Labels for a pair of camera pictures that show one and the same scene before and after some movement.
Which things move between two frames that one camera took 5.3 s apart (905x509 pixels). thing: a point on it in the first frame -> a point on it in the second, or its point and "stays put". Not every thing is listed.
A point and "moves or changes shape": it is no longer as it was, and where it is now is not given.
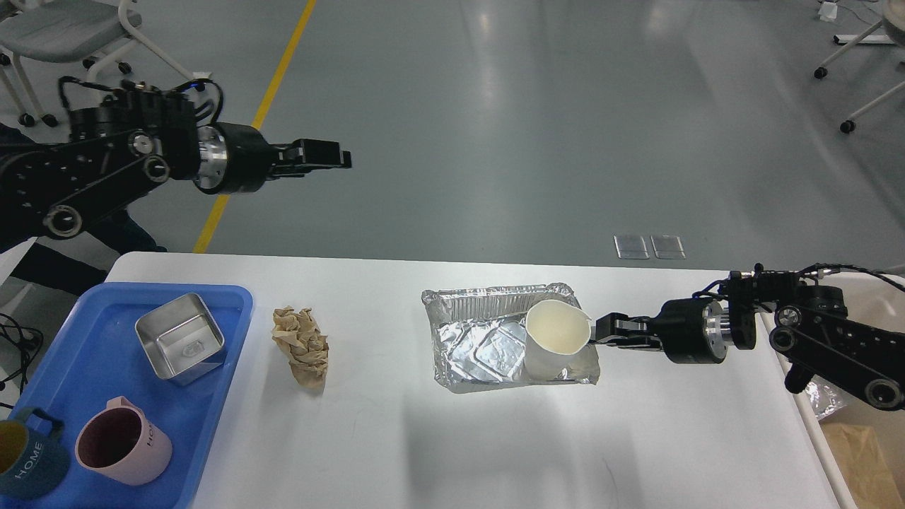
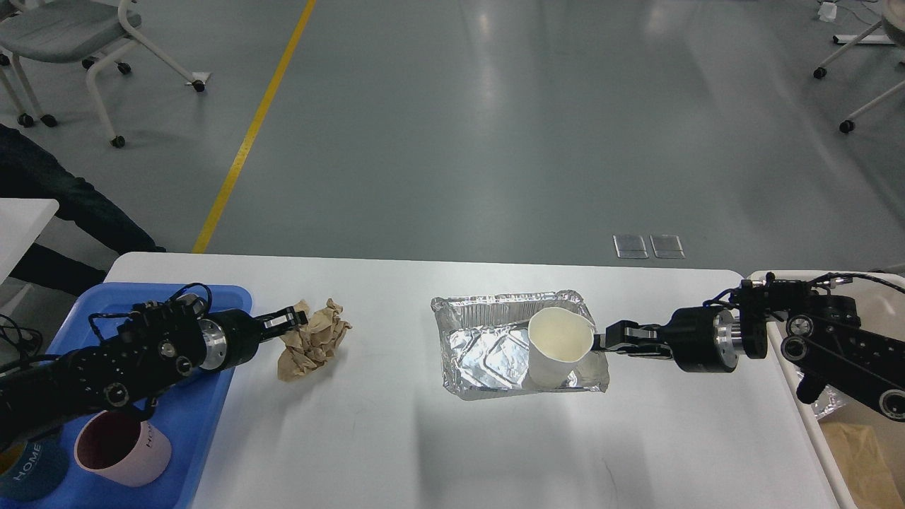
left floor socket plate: [631, 247] stays put
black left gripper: [237, 159] -> [232, 337]
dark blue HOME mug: [46, 463] stays put
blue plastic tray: [93, 354] stays put
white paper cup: [556, 342] stays put
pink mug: [120, 442] stays put
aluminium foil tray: [479, 336] moves or changes shape
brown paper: [298, 336] moves or changes shape
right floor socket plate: [667, 247] stays put
